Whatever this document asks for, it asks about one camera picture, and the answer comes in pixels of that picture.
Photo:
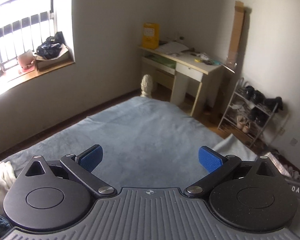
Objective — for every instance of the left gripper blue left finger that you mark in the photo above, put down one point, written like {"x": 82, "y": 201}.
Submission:
{"x": 80, "y": 168}

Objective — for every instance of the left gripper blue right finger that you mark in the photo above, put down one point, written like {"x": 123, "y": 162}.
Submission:
{"x": 219, "y": 168}

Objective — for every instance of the light grey sweatshirt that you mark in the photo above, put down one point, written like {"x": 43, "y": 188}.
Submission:
{"x": 232, "y": 146}

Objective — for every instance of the dark clothes pile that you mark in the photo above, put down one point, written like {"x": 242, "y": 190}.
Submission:
{"x": 51, "y": 46}

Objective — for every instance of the beige shoes pair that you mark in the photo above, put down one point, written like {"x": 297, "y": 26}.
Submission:
{"x": 243, "y": 124}

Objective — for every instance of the metal shoe rack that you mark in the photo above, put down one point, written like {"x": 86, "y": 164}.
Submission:
{"x": 259, "y": 115}

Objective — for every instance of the grey bed sheet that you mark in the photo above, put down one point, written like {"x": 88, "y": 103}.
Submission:
{"x": 146, "y": 143}

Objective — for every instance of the cream white garment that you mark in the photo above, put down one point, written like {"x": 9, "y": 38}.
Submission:
{"x": 7, "y": 178}

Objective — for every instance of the black shoes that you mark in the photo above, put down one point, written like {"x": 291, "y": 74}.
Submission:
{"x": 256, "y": 97}

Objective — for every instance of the cream wooden desk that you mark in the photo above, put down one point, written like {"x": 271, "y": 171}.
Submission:
{"x": 186, "y": 69}

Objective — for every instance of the cardboard box on sill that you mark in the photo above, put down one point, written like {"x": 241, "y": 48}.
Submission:
{"x": 63, "y": 55}

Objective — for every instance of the pink bag on sill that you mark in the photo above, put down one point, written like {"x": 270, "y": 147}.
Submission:
{"x": 26, "y": 60}

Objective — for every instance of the papers on desk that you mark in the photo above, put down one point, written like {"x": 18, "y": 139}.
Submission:
{"x": 172, "y": 48}

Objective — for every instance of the yellow paper bag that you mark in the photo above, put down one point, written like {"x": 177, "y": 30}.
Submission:
{"x": 150, "y": 37}

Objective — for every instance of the tall cardboard strip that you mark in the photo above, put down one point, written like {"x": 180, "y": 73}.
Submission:
{"x": 237, "y": 27}

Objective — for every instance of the window security bars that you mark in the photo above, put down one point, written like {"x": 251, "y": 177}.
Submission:
{"x": 24, "y": 25}

